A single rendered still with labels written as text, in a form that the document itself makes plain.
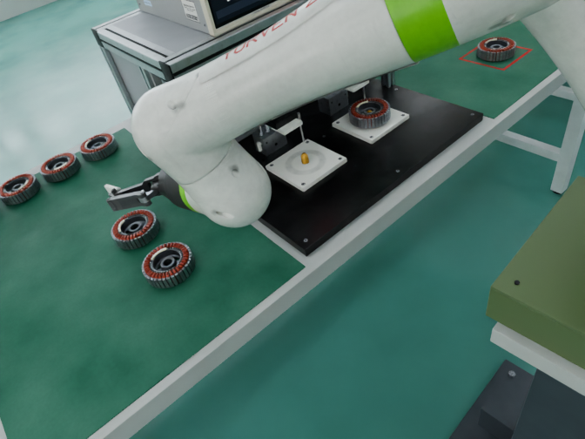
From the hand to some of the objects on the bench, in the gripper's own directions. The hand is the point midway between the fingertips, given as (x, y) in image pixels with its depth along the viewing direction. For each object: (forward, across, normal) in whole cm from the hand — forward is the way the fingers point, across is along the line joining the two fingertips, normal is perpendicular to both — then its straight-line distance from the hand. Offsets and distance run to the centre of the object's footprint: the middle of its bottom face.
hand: (139, 172), depth 94 cm
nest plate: (-4, -37, +22) cm, 43 cm away
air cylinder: (+10, -39, +18) cm, 44 cm away
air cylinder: (+7, -63, +19) cm, 66 cm away
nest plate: (-6, -61, +23) cm, 65 cm away
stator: (+1, +6, +22) cm, 23 cm away
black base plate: (-3, -49, +24) cm, 55 cm away
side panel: (+38, -22, +12) cm, 45 cm away
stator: (-7, -61, +22) cm, 65 cm away
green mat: (+26, +12, +16) cm, 32 cm away
